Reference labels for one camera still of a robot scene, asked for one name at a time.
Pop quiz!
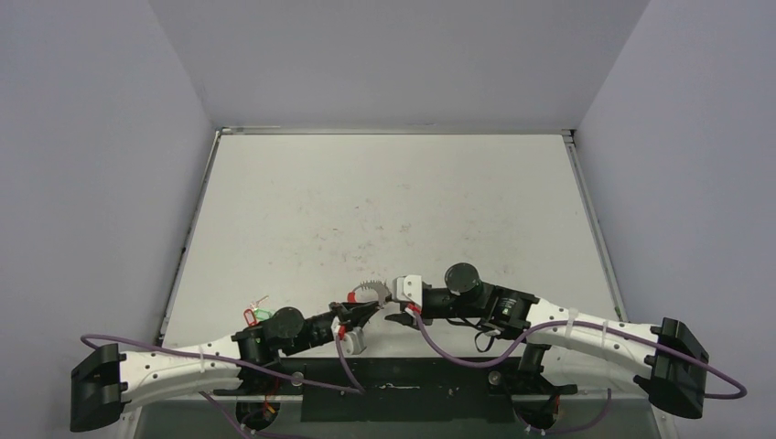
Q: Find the steel key organizer ring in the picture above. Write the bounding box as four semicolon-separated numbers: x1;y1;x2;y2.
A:
346;278;393;307

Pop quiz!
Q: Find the red key tag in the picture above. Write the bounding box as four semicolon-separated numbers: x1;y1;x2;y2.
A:
243;308;258;327

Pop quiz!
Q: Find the silver key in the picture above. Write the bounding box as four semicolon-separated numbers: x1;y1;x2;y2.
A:
249;295;268;309

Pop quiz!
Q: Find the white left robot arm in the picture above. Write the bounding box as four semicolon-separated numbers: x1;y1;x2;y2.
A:
70;301;381;433

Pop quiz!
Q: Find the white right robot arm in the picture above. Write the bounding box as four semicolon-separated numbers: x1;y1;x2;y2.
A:
373;262;710;419

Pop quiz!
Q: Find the green key tag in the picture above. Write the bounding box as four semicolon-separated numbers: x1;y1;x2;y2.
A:
253;308;273;321

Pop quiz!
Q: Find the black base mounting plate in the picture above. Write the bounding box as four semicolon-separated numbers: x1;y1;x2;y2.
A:
218;358;577;423

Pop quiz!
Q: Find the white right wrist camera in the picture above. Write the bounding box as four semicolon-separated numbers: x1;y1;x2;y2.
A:
391;274;423;306

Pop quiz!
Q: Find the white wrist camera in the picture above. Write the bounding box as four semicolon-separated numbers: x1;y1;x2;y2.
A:
339;327;366;355
391;274;423;306

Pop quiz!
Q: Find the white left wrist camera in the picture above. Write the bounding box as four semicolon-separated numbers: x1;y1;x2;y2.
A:
339;327;366;355

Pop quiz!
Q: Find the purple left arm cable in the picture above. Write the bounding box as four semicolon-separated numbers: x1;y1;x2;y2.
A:
80;321;365;396

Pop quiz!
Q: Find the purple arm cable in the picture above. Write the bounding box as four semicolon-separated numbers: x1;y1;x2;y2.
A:
80;321;365;396
412;308;748;402

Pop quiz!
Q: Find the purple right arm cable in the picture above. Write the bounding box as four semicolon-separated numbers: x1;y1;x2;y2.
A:
412;308;748;402

